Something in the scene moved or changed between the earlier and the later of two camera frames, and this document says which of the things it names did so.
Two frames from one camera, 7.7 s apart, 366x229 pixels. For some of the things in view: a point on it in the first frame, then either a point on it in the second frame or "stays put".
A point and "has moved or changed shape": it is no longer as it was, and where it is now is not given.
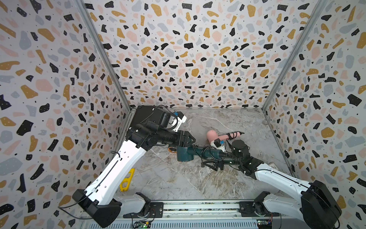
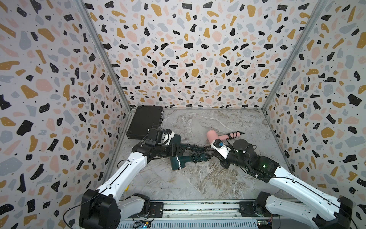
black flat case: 144,113 stays put
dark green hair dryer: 187,154 has moved or changed shape
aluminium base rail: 198,214 stays put
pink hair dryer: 212,135 stays put
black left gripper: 185,143 → 174,153
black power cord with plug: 233,135 stays put
